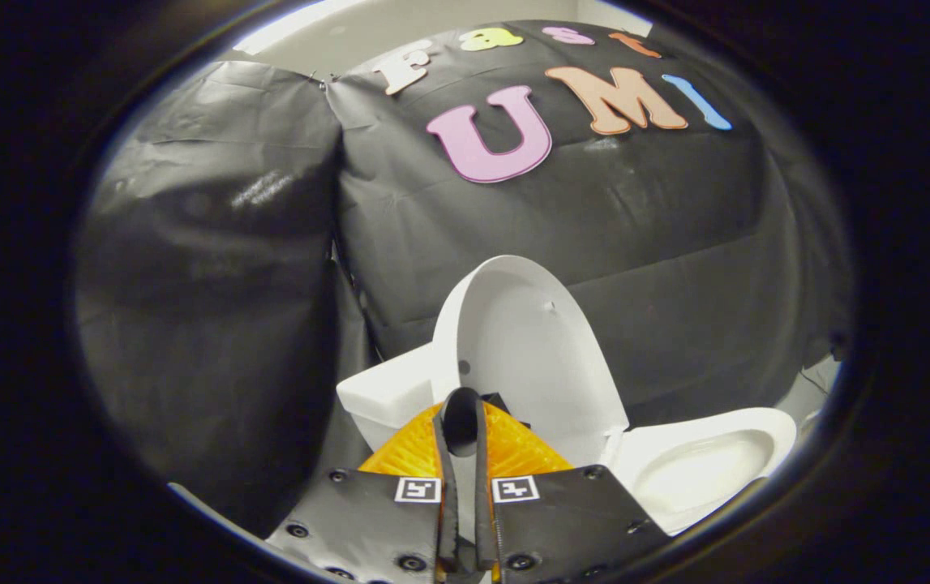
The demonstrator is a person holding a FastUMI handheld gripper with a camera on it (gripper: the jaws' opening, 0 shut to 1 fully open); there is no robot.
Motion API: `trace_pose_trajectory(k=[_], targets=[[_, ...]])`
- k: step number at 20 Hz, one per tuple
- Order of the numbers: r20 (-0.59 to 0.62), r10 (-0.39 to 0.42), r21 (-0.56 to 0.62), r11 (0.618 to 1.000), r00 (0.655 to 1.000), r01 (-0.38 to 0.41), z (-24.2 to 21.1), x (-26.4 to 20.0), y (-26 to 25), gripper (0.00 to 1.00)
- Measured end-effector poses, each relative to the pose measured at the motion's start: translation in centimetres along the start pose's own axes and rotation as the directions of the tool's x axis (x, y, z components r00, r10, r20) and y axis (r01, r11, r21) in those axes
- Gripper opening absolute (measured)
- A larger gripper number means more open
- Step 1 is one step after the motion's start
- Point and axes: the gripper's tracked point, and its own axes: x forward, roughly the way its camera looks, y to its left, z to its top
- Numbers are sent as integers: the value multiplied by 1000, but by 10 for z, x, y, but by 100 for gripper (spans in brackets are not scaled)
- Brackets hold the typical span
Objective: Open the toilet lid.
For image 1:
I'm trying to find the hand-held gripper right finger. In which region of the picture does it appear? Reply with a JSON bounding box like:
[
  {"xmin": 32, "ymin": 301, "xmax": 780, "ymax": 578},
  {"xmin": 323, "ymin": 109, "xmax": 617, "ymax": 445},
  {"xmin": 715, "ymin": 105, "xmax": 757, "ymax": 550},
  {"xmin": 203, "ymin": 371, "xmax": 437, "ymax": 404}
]
[{"xmin": 467, "ymin": 388, "xmax": 670, "ymax": 584}]

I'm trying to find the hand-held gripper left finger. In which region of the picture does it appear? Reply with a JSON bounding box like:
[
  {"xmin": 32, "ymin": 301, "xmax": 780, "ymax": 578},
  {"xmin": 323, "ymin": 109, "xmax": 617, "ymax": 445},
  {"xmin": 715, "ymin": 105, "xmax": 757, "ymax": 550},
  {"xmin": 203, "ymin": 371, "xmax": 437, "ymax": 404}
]
[{"xmin": 265, "ymin": 388, "xmax": 467, "ymax": 584}]

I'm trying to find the white toilet lid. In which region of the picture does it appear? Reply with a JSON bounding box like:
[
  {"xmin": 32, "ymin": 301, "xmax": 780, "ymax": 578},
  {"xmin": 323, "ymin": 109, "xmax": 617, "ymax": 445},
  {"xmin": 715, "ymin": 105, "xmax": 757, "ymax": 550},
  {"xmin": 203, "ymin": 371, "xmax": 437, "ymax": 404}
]
[{"xmin": 430, "ymin": 255, "xmax": 630, "ymax": 469}]

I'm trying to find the white toilet with tank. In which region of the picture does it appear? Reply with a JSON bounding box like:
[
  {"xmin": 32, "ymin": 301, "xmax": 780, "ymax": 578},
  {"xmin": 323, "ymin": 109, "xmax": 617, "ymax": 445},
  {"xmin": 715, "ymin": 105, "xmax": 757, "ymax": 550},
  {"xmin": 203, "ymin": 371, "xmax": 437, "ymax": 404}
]
[{"xmin": 336, "ymin": 344, "xmax": 799, "ymax": 537}]

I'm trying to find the white toilet seat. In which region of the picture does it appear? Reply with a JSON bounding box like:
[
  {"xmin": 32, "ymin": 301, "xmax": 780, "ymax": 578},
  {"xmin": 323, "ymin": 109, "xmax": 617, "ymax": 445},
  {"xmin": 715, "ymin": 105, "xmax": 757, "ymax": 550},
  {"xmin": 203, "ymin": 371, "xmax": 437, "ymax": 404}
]
[{"xmin": 611, "ymin": 406, "xmax": 799, "ymax": 537}]

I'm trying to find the black backdrop cloth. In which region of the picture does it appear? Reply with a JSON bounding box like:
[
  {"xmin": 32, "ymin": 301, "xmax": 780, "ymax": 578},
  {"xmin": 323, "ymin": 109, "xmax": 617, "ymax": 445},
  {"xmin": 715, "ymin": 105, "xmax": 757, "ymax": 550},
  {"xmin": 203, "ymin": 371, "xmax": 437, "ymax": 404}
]
[{"xmin": 75, "ymin": 20, "xmax": 855, "ymax": 538}]

